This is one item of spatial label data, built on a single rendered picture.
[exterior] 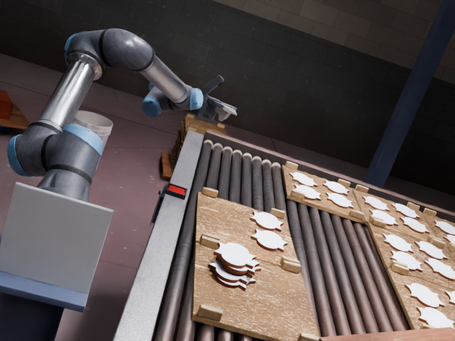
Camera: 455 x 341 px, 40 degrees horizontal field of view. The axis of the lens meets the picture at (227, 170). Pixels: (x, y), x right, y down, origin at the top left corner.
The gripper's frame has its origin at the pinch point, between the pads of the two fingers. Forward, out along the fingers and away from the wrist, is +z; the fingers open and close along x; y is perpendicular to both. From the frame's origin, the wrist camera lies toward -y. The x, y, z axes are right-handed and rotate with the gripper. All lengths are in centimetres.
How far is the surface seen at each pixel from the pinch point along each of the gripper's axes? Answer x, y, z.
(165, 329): 96, 47, 10
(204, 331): 90, 46, 18
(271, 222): 14.6, 30.9, 27.0
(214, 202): 12.9, 32.8, 5.2
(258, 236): 30, 33, 24
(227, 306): 79, 42, 22
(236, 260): 64, 34, 20
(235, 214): 16.6, 32.9, 14.0
